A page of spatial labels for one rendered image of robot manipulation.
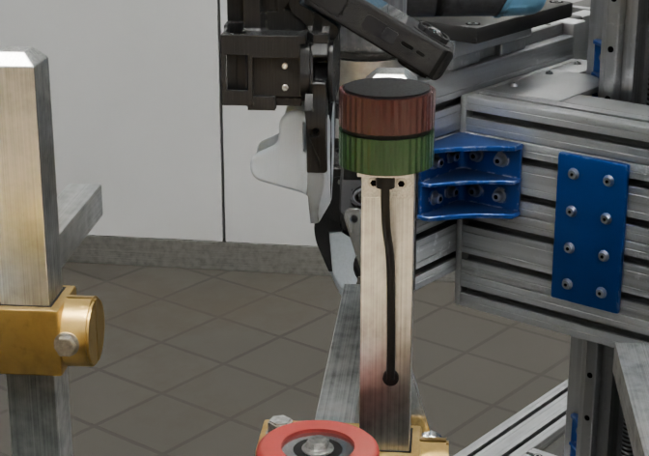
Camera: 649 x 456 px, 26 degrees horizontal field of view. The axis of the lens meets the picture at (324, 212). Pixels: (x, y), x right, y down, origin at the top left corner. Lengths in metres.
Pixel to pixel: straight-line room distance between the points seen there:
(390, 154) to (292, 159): 0.20
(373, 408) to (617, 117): 0.72
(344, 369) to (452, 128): 0.60
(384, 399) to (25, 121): 0.31
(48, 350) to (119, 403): 2.10
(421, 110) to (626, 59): 0.87
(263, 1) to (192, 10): 2.63
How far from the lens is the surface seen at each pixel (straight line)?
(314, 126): 1.01
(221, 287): 3.70
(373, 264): 0.94
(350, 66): 1.28
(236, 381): 3.17
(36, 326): 0.99
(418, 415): 1.05
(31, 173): 0.96
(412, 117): 0.85
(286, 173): 1.05
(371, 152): 0.86
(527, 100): 1.67
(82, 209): 1.23
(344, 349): 1.18
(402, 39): 1.01
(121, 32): 3.72
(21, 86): 0.95
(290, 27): 1.03
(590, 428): 1.86
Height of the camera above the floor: 1.33
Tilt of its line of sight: 18 degrees down
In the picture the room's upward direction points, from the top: straight up
